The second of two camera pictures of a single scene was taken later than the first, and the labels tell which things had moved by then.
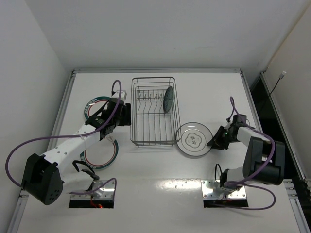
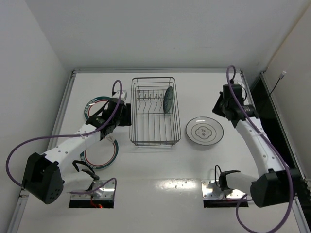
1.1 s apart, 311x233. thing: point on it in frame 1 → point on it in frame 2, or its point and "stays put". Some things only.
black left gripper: (127, 114) stays put
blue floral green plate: (168, 99) stays put
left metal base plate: (106, 192) stays put
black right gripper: (221, 139) → (217, 108)
